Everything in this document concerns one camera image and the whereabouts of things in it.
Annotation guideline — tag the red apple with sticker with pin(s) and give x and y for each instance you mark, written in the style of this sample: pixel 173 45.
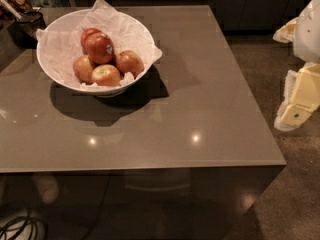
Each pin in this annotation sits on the red apple with sticker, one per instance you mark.
pixel 99 48

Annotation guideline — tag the front yellow-red apple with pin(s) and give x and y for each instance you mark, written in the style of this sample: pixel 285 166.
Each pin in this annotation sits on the front yellow-red apple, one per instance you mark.
pixel 106 75

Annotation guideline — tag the yellow-red apple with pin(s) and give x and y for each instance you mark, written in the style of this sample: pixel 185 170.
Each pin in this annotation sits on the yellow-red apple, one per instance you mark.
pixel 106 75
pixel 83 68

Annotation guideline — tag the white ceramic bowl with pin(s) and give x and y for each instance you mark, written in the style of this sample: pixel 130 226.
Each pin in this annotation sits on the white ceramic bowl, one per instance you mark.
pixel 50 62

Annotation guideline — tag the black basket with items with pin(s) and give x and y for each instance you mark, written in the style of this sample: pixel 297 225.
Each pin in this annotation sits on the black basket with items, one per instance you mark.
pixel 27 22

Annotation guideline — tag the left yellow-red apple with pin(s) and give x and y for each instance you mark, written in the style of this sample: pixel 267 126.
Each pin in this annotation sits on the left yellow-red apple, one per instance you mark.
pixel 83 68

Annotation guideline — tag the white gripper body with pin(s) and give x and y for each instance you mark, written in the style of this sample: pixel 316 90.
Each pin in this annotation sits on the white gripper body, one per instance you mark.
pixel 308 34

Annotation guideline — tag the red apple at back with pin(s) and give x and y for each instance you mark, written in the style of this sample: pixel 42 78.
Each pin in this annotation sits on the red apple at back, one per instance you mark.
pixel 86 33

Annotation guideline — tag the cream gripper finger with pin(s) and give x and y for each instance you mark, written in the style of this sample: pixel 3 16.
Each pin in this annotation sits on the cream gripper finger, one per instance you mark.
pixel 301 97
pixel 286 33

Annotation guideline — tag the right red apple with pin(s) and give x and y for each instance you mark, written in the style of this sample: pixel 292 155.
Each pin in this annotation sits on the right red apple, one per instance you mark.
pixel 129 61

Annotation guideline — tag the white crumpled paper liner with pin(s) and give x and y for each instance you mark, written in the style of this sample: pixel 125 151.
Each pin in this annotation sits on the white crumpled paper liner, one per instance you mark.
pixel 66 40

